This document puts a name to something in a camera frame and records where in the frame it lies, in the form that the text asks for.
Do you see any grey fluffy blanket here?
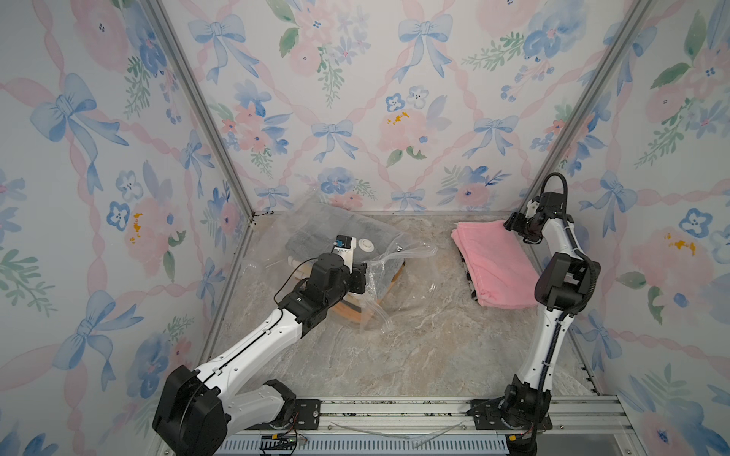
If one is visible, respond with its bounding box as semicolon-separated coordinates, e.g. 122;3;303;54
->
284;211;402;262

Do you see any clear plastic vacuum bag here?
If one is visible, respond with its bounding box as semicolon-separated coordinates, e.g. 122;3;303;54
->
245;196;438;332

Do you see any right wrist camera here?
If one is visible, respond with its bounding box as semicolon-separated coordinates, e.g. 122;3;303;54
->
525;199;541;220

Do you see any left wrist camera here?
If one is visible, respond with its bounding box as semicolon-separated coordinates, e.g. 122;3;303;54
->
332;235;357;271

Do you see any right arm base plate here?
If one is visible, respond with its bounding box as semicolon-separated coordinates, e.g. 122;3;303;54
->
466;397;535;433

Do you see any white round bag valve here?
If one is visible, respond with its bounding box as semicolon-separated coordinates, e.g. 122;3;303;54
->
357;239;376;253

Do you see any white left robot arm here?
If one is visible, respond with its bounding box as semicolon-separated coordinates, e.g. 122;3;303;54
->
152;252;368;455

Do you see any orange cream striped blanket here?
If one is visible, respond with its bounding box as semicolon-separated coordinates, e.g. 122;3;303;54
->
330;260;406;330

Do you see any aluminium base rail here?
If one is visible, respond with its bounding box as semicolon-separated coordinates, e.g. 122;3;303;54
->
212;396;648;455

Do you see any pink fluffy blanket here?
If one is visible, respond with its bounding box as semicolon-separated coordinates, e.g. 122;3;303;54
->
452;220;538;310

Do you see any right aluminium corner post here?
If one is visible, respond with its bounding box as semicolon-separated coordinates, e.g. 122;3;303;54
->
515;0;657;218

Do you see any black white patterned blanket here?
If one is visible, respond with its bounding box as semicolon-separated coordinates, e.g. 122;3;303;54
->
459;254;479;303

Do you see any aluminium corner post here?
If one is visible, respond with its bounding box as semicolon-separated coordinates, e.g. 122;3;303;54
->
515;0;657;218
141;0;255;220

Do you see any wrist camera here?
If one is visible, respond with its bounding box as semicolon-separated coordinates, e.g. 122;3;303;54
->
525;199;541;220
332;235;357;271

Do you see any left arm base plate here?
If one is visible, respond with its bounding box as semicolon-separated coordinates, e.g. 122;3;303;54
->
248;399;322;431

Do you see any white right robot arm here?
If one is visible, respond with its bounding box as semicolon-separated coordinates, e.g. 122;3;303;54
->
499;192;601;429

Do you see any left aluminium corner post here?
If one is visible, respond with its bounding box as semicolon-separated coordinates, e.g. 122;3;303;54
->
141;0;255;220

